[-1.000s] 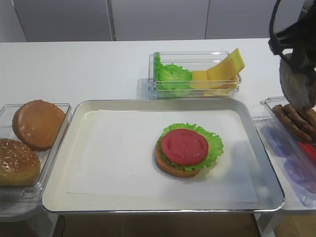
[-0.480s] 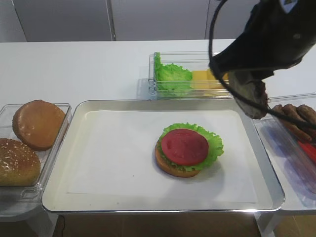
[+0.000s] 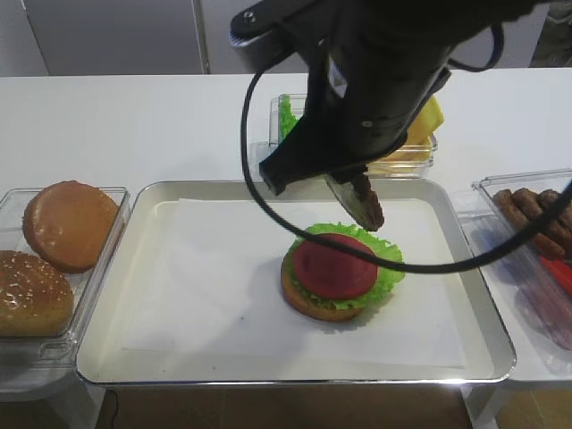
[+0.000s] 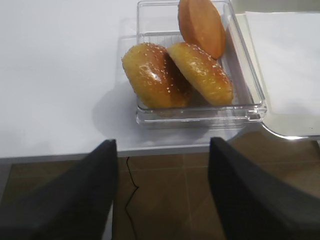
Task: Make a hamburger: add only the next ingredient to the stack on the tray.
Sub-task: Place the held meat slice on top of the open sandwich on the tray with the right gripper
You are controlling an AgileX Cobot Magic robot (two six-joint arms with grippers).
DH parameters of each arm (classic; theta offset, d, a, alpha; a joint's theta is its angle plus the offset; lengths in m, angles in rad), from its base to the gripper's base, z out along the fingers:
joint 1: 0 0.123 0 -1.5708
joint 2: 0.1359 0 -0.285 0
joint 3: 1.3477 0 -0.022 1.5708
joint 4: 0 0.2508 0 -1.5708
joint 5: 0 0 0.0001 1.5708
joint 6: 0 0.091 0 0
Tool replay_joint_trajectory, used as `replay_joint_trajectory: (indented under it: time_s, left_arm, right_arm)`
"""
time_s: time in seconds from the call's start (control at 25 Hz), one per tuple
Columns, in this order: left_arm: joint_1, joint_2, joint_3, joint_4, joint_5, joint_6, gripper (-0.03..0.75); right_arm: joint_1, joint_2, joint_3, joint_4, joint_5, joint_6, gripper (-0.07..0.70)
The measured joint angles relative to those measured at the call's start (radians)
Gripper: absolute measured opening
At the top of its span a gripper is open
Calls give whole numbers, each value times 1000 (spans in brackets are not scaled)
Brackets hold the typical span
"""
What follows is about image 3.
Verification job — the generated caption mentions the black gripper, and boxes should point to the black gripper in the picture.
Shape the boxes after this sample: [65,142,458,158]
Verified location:
[258,0,452,229]

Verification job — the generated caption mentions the brown meat patty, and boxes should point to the brown meat patty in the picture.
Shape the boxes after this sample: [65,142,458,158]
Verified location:
[537,189,572,230]
[492,189,565,260]
[357,182,384,231]
[512,188,571,253]

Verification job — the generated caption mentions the clear container with lettuce and cheese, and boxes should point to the clear container with lettuce and cheese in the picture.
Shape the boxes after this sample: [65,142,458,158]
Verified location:
[259,94,437,178]

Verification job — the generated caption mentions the leaning yellow cheese slice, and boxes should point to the leaning yellow cheese slice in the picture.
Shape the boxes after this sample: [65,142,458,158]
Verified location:
[405,96,444,146]

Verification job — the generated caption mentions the red tomato slice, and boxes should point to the red tomato slice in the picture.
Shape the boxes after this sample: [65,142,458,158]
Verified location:
[292,240,379,300]

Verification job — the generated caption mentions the green lettuce in container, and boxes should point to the green lettuce in container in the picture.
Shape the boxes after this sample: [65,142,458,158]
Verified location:
[279,95,298,143]

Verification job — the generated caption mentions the green lettuce leaf on bun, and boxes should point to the green lettuce leaf on bun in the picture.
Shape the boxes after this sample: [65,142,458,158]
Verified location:
[285,223,405,309]

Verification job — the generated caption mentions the bottom burger bun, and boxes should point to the bottom burger bun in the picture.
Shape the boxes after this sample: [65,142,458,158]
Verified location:
[281,258,363,323]

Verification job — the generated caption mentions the silver metal tray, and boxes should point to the silver metal tray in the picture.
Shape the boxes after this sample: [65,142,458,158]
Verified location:
[76,181,516,385]

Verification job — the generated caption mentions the clear patty container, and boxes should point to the clear patty container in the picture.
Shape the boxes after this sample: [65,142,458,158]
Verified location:
[471,167,572,354]

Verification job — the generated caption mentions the red tomato slices in container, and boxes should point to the red tomato slices in container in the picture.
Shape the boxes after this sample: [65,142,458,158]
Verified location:
[539,257,572,296]

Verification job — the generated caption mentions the plain brown bun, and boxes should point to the plain brown bun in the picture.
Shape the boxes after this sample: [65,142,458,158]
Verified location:
[22,181,119,273]

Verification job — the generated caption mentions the sesame seed bun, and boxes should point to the sesame seed bun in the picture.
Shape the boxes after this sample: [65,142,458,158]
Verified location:
[1,250,74,338]

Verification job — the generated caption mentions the clear bun container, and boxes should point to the clear bun container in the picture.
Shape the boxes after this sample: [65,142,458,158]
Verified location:
[1,187,130,366]

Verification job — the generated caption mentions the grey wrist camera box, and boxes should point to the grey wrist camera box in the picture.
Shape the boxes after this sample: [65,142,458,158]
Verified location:
[229,9,298,72]

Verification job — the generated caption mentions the black cable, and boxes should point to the black cable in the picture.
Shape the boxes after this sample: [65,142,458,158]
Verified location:
[240,17,572,274]

